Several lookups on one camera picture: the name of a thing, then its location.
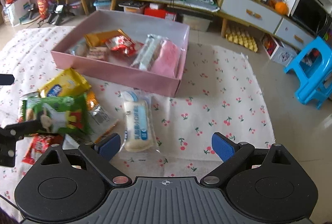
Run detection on green cracker bag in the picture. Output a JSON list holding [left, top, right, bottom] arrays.
[[21, 94, 89, 137]]

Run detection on yellow snack packet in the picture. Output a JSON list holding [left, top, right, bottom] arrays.
[[38, 68, 91, 98]]

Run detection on large red snack bag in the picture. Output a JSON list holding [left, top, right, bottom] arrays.
[[22, 134, 63, 165]]

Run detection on pink cardboard box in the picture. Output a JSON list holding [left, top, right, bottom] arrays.
[[51, 10, 189, 97]]

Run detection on clear storage bin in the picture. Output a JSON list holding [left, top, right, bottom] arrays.
[[93, 0, 111, 11]]

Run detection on red white snack packet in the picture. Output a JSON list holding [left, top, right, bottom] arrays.
[[105, 35, 143, 57]]

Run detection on blue plastic stool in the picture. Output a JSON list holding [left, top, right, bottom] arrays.
[[284, 37, 331, 109]]

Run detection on pink wafer packet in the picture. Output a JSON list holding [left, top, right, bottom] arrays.
[[150, 40, 181, 78]]

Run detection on tan biscuit packet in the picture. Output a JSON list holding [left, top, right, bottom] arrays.
[[86, 47, 109, 61]]

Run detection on gold snack wrapper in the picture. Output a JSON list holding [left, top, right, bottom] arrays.
[[84, 29, 129, 48]]

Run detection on white shopping bag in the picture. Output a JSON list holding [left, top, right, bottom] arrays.
[[5, 0, 30, 27]]

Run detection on cream snack packet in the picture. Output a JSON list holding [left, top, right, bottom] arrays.
[[66, 38, 89, 57]]

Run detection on yellow egg tray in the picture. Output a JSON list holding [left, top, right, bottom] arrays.
[[225, 26, 258, 53]]

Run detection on long white bread pack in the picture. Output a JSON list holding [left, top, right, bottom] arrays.
[[130, 34, 168, 71]]

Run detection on red cardboard box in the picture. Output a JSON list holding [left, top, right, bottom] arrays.
[[144, 7, 176, 21]]

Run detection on orange snack packet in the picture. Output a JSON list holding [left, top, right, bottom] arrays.
[[85, 90, 118, 144]]

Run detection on lower orange fruit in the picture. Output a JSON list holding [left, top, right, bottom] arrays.
[[275, 1, 289, 15]]

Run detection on small white bread pack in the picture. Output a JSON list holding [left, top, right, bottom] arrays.
[[121, 90, 157, 153]]

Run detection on black microwave oven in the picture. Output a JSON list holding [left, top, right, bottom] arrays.
[[289, 0, 331, 38]]

